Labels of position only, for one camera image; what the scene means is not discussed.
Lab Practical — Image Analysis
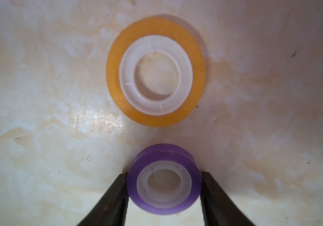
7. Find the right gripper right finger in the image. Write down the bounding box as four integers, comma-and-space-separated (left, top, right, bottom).
200, 171, 254, 226

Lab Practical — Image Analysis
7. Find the purple tape roll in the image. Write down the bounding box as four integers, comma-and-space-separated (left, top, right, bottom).
127, 144, 203, 215

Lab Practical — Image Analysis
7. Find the orange tape roll right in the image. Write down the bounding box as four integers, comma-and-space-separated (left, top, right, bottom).
106, 17, 206, 127

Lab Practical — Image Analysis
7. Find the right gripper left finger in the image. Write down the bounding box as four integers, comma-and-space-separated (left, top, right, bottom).
78, 173, 129, 226

